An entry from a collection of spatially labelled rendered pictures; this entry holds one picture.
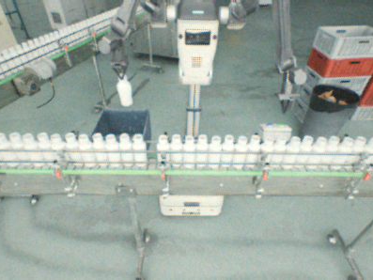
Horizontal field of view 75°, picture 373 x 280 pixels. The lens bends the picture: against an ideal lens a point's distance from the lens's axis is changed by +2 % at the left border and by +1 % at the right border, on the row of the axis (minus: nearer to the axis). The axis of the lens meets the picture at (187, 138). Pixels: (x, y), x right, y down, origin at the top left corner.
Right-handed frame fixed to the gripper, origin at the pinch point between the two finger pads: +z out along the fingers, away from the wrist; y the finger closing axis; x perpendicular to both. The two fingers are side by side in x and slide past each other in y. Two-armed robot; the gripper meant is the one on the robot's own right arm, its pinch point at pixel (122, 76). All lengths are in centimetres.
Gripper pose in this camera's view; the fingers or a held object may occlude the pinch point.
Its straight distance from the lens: 128.1
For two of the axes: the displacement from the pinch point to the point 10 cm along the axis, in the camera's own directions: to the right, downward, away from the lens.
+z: -0.1, 7.9, 6.2
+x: 10.0, -0.1, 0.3
